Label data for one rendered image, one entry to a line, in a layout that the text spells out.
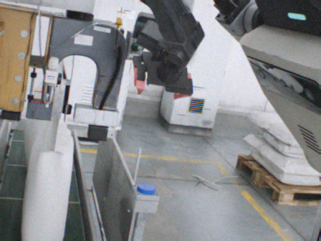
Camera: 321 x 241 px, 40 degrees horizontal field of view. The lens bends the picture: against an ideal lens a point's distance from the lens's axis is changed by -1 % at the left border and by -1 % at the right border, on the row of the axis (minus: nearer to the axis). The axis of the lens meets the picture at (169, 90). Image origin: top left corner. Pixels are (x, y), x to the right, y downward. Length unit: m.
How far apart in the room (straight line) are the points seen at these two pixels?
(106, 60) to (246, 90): 4.82
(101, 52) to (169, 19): 0.60
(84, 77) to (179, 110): 1.45
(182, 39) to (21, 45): 0.67
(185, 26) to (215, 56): 4.35
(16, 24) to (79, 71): 2.83
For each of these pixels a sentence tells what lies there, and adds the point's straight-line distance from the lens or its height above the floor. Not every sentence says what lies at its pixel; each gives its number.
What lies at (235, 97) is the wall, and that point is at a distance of 6.12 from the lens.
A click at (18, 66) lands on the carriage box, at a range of 1.44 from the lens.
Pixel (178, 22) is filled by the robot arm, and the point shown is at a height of 1.41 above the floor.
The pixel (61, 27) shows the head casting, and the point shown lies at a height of 1.31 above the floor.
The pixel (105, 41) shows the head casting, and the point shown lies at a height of 1.29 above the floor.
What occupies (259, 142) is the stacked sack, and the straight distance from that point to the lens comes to 4.27.
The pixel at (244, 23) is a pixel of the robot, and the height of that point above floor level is 1.43.
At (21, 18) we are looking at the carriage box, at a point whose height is 1.32.
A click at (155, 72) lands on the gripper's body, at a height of 1.27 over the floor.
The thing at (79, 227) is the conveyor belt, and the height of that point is 0.38.
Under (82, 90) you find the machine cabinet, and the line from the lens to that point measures 4.26.
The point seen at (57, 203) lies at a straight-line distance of 1.82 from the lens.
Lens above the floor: 1.43
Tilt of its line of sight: 10 degrees down
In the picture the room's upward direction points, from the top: 11 degrees clockwise
